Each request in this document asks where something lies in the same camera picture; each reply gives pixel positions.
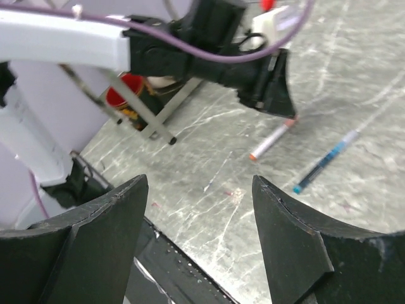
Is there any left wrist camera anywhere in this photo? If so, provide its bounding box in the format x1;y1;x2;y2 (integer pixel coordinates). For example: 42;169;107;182
251;4;299;44

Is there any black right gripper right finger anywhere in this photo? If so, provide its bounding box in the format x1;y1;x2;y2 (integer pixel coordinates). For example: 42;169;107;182
252;175;404;303

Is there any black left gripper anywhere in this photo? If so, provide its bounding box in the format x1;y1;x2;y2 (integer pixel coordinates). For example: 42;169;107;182
123;1;296;119

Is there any blue pen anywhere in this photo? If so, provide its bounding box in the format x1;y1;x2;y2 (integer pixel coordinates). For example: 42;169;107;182
293;130;359;194

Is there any white bowl brown rim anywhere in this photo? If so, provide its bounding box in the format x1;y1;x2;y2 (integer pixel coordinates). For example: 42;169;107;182
146;77;177;89

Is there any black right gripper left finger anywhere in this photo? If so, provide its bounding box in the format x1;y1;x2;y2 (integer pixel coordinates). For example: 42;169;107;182
1;175;149;303

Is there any white orange pen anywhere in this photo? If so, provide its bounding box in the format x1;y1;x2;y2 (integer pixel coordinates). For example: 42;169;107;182
249;119;297;161

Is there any red mug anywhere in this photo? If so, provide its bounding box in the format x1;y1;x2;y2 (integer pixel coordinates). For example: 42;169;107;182
106;73;163;131

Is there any metal dish rack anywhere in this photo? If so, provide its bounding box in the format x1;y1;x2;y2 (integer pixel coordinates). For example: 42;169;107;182
59;64;202;145

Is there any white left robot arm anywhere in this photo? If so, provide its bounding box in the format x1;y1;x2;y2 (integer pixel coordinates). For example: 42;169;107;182
1;62;106;229

